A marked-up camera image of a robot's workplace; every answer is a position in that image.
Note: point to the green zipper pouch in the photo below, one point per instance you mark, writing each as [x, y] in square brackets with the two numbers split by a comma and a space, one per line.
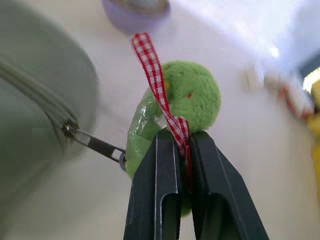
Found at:
[35, 105]

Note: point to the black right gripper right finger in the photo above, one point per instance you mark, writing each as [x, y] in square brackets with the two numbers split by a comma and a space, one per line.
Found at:
[220, 190]

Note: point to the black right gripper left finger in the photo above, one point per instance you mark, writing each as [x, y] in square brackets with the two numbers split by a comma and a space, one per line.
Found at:
[155, 185]

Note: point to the red and white striped object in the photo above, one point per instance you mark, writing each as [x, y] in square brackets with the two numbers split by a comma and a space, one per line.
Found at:
[292, 100]

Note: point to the yellow toy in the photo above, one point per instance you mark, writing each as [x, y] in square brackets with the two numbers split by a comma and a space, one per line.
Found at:
[315, 120]

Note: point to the purple round container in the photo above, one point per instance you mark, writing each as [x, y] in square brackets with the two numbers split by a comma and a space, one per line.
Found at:
[136, 12]

